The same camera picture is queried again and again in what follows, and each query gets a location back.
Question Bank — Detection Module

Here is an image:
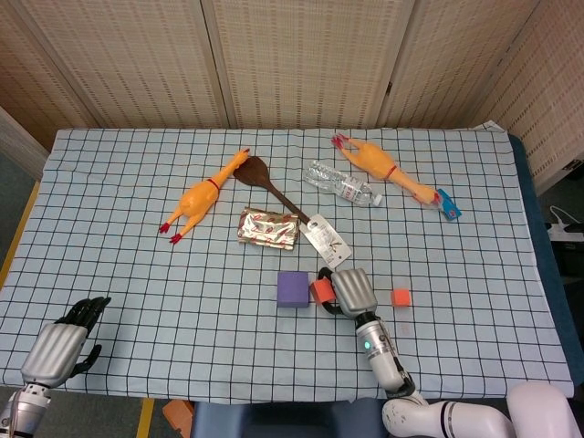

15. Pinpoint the yellow rubber chicken toy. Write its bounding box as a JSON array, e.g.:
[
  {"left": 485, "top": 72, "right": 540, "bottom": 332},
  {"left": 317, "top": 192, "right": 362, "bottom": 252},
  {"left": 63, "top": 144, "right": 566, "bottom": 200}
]
[
  {"left": 331, "top": 133, "right": 443, "bottom": 209},
  {"left": 158, "top": 148, "right": 252, "bottom": 245}
]

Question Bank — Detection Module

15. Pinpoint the white spatula tag card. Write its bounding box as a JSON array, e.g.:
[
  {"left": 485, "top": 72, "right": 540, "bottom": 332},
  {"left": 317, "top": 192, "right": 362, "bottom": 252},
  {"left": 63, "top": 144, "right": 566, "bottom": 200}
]
[{"left": 298, "top": 214, "right": 353, "bottom": 269}]

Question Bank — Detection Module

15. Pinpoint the large orange foam block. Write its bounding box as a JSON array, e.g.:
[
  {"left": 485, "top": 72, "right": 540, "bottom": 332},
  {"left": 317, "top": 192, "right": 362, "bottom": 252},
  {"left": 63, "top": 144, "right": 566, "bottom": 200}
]
[{"left": 309, "top": 278, "right": 339, "bottom": 306}]

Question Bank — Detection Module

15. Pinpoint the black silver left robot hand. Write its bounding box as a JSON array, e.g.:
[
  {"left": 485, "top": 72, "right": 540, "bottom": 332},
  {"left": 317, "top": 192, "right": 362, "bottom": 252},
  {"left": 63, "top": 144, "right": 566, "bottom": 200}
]
[{"left": 19, "top": 296, "right": 112, "bottom": 390}]

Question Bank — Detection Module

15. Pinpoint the silver foil snack packet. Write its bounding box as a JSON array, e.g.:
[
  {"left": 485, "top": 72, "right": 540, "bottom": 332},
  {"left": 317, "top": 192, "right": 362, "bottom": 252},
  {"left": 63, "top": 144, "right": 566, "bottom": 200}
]
[{"left": 236, "top": 206, "right": 303, "bottom": 253}]

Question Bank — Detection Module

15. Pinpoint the blue checkered tablecloth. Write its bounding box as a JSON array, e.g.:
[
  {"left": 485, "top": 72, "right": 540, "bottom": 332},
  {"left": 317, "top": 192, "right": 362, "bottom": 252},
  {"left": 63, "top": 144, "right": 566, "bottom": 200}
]
[{"left": 0, "top": 119, "right": 575, "bottom": 405}]

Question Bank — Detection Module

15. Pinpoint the orange block on floor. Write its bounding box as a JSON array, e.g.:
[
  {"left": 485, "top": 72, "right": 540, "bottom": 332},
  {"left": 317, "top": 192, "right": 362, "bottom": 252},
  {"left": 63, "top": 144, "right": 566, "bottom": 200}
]
[{"left": 162, "top": 399, "right": 194, "bottom": 428}]

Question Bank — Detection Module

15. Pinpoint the white power strip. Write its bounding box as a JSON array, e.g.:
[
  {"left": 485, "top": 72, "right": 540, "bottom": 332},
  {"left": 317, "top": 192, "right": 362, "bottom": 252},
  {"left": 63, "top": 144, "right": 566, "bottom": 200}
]
[{"left": 546, "top": 221, "right": 584, "bottom": 242}]

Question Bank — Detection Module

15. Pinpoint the dark blue chair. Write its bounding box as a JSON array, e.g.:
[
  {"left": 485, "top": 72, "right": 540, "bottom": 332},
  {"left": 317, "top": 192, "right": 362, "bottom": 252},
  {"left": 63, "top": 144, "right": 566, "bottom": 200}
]
[{"left": 190, "top": 397, "right": 385, "bottom": 438}]

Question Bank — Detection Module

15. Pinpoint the blue snack packet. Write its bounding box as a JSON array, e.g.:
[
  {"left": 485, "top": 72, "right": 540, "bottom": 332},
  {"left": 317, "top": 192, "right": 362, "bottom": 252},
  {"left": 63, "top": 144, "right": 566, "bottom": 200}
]
[{"left": 431, "top": 187, "right": 463, "bottom": 223}]

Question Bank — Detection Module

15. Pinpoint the large purple foam block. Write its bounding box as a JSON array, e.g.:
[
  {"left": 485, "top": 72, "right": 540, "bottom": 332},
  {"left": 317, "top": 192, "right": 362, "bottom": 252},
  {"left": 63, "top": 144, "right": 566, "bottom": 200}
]
[{"left": 276, "top": 270, "right": 312, "bottom": 309}]

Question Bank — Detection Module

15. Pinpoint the black box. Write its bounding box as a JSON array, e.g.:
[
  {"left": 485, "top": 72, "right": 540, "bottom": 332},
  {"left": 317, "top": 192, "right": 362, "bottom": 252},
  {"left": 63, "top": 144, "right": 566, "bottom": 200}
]
[{"left": 550, "top": 240, "right": 584, "bottom": 287}]

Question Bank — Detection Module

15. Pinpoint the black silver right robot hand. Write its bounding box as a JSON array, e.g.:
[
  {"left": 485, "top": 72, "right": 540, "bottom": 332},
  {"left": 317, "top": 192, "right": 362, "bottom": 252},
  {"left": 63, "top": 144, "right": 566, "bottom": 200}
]
[{"left": 317, "top": 266, "right": 380, "bottom": 319}]

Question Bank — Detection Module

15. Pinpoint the beige woven folding screen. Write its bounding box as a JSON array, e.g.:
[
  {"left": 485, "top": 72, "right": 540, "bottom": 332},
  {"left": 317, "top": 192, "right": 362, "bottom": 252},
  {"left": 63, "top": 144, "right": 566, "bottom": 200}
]
[{"left": 0, "top": 0, "right": 584, "bottom": 195}]

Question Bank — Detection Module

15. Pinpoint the white power cable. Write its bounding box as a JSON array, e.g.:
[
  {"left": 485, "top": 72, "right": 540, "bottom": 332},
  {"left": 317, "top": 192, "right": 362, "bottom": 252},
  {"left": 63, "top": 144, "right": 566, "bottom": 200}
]
[{"left": 549, "top": 204, "right": 578, "bottom": 227}]

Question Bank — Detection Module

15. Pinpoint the clear plastic water bottle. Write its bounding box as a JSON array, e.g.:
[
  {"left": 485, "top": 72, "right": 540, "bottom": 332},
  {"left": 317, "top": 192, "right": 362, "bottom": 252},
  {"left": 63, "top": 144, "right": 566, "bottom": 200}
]
[{"left": 304, "top": 160, "right": 383, "bottom": 207}]

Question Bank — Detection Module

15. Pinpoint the dark wooden spatula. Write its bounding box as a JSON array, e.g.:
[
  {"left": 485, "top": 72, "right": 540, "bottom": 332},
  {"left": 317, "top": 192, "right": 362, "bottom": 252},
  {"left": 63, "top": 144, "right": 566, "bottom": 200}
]
[{"left": 233, "top": 155, "right": 312, "bottom": 225}]

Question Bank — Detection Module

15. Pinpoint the blue padded table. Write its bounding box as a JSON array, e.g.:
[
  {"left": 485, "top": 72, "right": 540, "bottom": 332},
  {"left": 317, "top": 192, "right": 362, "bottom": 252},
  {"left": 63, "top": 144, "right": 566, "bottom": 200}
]
[{"left": 507, "top": 133, "right": 571, "bottom": 380}]

